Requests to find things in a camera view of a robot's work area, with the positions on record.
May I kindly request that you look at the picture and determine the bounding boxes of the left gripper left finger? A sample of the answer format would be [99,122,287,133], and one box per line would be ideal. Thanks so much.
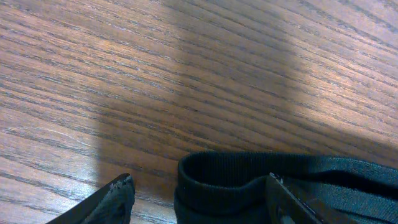
[47,173,135,224]

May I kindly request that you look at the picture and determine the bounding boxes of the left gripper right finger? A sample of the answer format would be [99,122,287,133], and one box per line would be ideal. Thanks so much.
[264,172,361,224]

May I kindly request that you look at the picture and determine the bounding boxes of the black polo shirt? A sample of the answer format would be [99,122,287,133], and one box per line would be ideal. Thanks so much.
[174,151,397,223]

